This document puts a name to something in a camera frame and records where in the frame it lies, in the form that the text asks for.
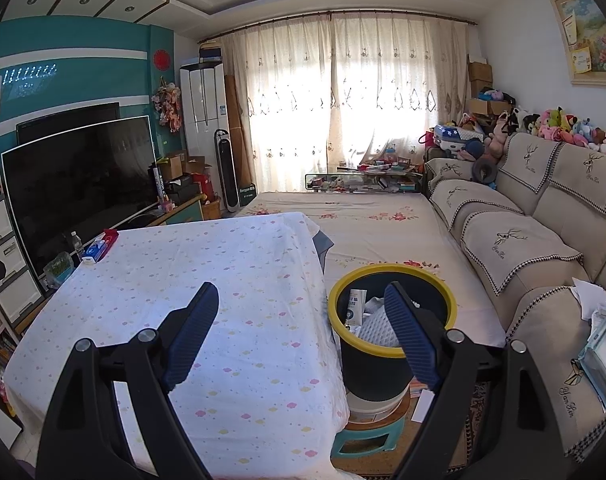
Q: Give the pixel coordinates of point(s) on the row of stuffed toys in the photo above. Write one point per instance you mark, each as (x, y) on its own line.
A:
(558, 127)

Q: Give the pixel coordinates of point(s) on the curtain rod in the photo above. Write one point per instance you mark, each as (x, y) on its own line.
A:
(330, 13)

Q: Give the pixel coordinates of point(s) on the white paper sheet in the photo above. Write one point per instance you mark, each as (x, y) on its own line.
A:
(425, 405)

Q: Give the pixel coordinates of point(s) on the stacked brown cardboard boxes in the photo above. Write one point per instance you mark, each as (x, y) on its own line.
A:
(480, 75)

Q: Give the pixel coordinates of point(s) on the green clear plastic container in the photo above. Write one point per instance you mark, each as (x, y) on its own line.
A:
(60, 267)

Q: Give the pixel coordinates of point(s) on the white floral tablecloth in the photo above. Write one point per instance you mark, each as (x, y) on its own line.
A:
(233, 285)

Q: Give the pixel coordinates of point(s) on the crumpled white tissue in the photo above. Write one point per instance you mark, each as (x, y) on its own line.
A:
(588, 295)

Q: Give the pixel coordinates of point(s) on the rolled bamboo mat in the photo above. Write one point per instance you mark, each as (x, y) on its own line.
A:
(235, 120)

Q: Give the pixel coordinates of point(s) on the green television cabinet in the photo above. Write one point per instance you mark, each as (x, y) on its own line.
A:
(183, 212)

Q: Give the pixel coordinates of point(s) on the white blue-label bottle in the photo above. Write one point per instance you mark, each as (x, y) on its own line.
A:
(355, 307)

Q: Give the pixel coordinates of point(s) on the framed flower painting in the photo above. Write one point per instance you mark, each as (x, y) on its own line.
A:
(593, 30)

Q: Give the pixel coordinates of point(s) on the yellow-rimmed black trash bin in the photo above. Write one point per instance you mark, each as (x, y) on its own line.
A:
(368, 375)

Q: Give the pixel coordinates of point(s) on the dark green printed box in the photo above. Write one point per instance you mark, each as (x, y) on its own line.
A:
(247, 196)

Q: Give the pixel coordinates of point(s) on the cream lace curtains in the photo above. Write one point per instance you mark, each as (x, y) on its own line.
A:
(293, 70)

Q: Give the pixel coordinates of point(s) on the white quilted pouch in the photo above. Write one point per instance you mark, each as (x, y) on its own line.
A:
(378, 327)

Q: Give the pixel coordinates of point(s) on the beige sofa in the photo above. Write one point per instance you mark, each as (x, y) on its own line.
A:
(533, 200)

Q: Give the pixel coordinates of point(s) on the white standing air conditioner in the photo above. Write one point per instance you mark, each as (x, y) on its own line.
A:
(203, 105)

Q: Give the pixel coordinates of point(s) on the grey chair back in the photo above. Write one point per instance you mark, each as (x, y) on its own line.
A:
(323, 245)

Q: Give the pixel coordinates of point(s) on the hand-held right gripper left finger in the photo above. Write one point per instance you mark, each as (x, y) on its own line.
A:
(193, 335)

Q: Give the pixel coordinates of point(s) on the large black television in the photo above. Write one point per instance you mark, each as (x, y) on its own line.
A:
(78, 185)

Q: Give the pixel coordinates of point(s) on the glass coffee table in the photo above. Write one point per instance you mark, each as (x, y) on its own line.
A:
(358, 185)

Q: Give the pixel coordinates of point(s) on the star print suitcase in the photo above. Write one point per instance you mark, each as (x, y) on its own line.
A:
(453, 135)

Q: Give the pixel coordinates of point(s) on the floral bed mattress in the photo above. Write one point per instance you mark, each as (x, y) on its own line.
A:
(373, 240)

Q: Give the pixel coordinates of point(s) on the clear blue plastic bag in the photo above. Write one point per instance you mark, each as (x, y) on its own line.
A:
(603, 360)

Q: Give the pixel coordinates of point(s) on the red round wall ornament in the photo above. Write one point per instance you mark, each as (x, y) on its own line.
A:
(161, 58)

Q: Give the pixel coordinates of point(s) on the green plastic stool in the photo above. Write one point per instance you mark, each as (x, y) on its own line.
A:
(343, 440)

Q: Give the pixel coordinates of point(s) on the small black television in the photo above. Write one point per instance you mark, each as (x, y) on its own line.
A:
(68, 117)

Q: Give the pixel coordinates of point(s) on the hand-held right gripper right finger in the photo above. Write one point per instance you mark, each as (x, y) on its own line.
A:
(413, 335)

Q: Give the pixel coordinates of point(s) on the red blue tissue packet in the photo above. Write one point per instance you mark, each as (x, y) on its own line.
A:
(98, 249)

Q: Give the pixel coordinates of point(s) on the artificial flower garland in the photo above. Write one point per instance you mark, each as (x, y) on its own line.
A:
(168, 105)

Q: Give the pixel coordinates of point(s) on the black tower fan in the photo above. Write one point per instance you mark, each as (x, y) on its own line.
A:
(226, 170)

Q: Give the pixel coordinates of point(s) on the white bucket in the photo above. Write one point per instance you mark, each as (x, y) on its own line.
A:
(373, 402)

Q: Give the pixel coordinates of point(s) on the beige teddy bear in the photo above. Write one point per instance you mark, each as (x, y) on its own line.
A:
(495, 140)

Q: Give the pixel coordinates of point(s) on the grey neck pillow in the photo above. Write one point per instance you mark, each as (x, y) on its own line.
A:
(480, 172)

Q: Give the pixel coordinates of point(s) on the open cardboard boxes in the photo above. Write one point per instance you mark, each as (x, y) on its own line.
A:
(173, 162)

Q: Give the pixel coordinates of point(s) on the clear water bottle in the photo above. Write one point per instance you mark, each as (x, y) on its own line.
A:
(76, 247)

